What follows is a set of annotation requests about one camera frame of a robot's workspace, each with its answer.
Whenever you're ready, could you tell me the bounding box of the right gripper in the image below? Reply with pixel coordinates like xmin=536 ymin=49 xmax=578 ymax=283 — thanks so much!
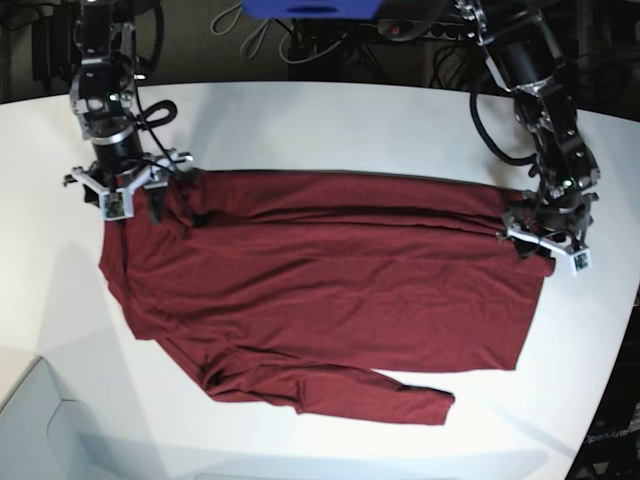
xmin=62 ymin=143 xmax=194 ymax=225

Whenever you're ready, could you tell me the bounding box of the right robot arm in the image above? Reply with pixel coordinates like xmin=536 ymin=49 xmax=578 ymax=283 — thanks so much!
xmin=63 ymin=1 xmax=193 ymax=223

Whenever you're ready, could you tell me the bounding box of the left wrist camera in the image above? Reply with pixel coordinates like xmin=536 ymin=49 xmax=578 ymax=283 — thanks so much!
xmin=569 ymin=248 xmax=592 ymax=276

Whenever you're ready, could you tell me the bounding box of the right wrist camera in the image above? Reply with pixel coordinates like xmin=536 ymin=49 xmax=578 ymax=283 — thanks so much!
xmin=99 ymin=189 xmax=134 ymax=221

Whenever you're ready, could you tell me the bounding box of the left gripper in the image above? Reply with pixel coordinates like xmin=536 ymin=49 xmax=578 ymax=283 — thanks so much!
xmin=496 ymin=199 xmax=597 ymax=260

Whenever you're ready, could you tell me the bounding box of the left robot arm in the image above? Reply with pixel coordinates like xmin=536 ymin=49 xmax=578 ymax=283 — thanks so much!
xmin=455 ymin=1 xmax=601 ymax=272

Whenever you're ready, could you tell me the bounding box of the black power strip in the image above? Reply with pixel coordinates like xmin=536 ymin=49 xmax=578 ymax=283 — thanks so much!
xmin=376 ymin=19 xmax=467 ymax=43

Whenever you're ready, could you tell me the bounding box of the blue box at top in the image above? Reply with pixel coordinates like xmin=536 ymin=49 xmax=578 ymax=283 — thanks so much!
xmin=242 ymin=0 xmax=382 ymax=19

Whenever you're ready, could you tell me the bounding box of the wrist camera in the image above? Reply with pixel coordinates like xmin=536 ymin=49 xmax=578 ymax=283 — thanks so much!
xmin=99 ymin=189 xmax=134 ymax=221
xmin=569 ymin=248 xmax=592 ymax=276

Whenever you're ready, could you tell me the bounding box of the white coiled cable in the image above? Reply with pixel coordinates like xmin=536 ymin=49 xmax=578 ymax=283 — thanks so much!
xmin=209 ymin=7 xmax=301 ymax=64

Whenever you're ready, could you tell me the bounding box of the dark red t-shirt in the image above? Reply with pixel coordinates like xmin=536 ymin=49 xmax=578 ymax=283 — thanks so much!
xmin=100 ymin=171 xmax=555 ymax=425

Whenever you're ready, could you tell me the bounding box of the black equipment box left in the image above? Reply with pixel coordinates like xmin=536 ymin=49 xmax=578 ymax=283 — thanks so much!
xmin=31 ymin=1 xmax=80 ymax=88

